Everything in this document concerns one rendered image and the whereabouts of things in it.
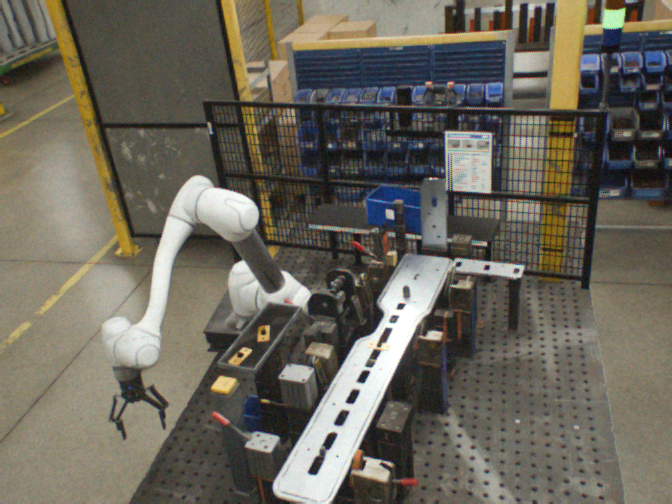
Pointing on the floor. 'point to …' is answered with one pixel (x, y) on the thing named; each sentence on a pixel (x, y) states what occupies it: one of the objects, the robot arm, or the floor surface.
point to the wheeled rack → (23, 54)
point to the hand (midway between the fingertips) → (144, 430)
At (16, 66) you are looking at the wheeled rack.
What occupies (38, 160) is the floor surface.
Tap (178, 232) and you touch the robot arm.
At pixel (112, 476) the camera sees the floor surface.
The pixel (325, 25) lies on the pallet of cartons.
